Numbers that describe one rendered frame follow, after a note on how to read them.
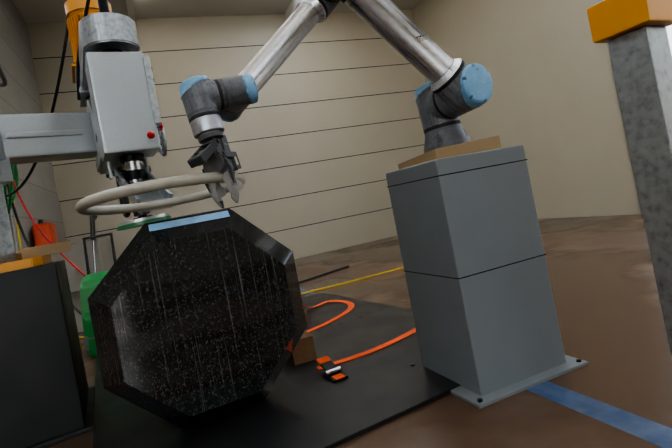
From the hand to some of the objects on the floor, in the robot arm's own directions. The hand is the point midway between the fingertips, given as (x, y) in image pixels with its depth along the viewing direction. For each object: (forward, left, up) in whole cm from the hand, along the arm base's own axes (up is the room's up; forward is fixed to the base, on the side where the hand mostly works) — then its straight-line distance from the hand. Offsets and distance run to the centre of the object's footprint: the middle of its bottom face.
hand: (227, 201), depth 132 cm
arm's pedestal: (-84, -43, -85) cm, 128 cm away
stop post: (-86, +49, -90) cm, 134 cm away
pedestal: (+118, -115, -72) cm, 180 cm away
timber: (-16, -117, -77) cm, 141 cm away
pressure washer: (+110, -252, -66) cm, 283 cm away
